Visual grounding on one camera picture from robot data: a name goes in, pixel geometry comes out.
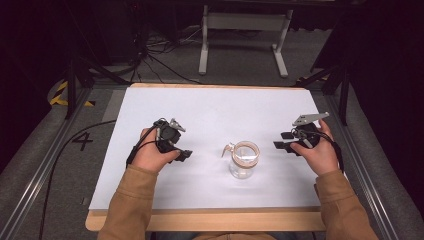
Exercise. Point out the person's left hand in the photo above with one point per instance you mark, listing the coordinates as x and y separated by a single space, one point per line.
150 156

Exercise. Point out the person's right hand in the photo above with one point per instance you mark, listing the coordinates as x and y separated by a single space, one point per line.
321 156

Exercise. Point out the white table sheet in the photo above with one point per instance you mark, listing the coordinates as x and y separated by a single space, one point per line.
206 113

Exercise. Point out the white metal table frame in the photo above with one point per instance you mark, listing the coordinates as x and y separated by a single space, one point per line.
246 21

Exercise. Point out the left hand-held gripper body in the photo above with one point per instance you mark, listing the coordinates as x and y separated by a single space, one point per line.
168 135

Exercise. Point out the black tripod stand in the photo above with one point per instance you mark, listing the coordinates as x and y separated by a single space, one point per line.
340 83
75 76

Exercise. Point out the aluminium rail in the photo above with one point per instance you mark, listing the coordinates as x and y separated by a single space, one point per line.
360 166
43 166

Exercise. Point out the yellow black floor tape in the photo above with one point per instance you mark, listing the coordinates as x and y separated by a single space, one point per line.
60 96

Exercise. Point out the glass jar with wooden rim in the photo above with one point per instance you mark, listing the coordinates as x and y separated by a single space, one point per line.
245 160

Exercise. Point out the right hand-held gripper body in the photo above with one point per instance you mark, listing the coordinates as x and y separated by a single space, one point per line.
308 135

